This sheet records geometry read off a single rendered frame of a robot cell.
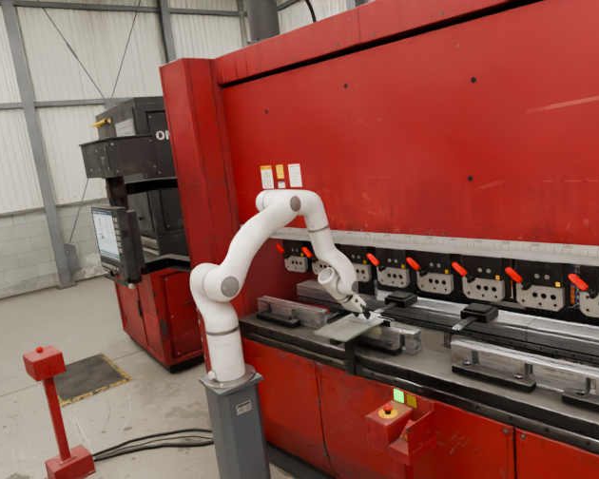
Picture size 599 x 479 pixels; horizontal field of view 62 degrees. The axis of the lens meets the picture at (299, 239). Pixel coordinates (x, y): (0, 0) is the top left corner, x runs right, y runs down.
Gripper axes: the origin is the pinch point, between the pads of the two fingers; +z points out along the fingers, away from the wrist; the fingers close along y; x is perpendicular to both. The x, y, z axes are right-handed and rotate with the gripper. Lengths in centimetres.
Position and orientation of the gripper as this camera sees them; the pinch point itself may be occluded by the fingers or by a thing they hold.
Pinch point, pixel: (361, 314)
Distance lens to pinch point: 231.0
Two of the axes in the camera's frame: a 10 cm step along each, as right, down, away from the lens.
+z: 5.5, 6.0, 5.7
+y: -6.9, -0.6, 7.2
